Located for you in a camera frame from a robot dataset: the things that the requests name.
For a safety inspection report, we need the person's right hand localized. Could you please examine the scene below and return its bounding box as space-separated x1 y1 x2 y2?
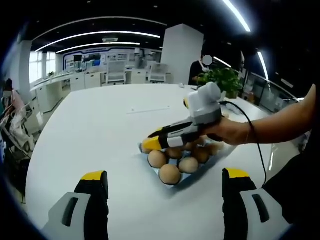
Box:
206 116 250 146

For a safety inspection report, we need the black cable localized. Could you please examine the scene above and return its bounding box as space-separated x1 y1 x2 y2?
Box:
221 100 268 188

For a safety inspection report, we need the white table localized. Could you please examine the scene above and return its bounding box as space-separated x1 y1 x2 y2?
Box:
24 83 313 240

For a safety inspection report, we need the blue framed wall display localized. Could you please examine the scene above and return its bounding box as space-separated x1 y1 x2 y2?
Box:
62 48 163 73

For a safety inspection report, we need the ceiling light strip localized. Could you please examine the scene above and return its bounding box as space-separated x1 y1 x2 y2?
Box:
256 50 270 81
56 42 141 54
221 0 252 33
34 31 161 52

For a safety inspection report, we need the blue egg tray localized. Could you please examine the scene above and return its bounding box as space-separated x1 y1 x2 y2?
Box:
138 141 225 187

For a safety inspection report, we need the cluster of brown eggs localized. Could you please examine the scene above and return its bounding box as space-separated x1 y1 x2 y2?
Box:
141 136 221 185

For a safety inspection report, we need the white cabinet counter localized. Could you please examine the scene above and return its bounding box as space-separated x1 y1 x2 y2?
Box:
29 71 151 115

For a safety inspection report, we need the white mesh chair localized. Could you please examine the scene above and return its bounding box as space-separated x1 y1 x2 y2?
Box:
149 63 169 84
106 60 126 85

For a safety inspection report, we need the green potted plant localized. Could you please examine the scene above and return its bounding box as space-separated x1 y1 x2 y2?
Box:
196 66 245 99

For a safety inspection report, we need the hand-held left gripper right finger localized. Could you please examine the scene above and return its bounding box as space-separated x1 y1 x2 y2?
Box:
221 167 293 240

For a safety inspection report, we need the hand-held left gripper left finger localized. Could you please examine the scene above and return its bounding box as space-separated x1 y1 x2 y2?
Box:
42 170 110 240

